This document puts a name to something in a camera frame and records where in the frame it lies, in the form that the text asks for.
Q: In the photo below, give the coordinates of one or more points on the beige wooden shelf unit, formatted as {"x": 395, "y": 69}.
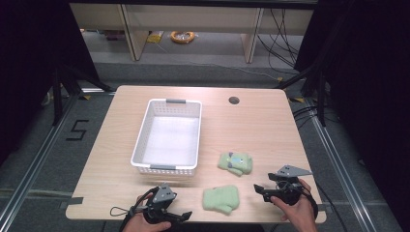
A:
{"x": 190, "y": 25}

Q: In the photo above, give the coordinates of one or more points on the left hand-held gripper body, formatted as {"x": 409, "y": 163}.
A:
{"x": 160, "y": 202}

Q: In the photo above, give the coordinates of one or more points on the white plastic basket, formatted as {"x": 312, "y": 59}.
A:
{"x": 170, "y": 138}

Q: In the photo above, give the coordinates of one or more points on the yellow packet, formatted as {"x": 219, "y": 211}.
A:
{"x": 155, "y": 37}

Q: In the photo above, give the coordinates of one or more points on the green mitten with print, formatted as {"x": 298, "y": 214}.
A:
{"x": 237, "y": 163}

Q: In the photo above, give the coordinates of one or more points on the black metal stand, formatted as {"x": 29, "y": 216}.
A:
{"x": 309, "y": 87}
{"x": 69, "y": 87}

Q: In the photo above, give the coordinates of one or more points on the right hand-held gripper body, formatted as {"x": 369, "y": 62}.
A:
{"x": 287, "y": 186}

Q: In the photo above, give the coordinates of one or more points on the person's right hand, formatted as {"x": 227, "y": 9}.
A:
{"x": 296, "y": 209}

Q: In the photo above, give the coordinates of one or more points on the plain green mitten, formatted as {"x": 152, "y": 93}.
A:
{"x": 221, "y": 198}

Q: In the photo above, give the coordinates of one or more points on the aluminium floor rail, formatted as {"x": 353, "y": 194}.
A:
{"x": 341, "y": 167}
{"x": 35, "y": 161}

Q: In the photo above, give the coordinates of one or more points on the person's left hand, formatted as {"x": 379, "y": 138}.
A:
{"x": 146, "y": 224}

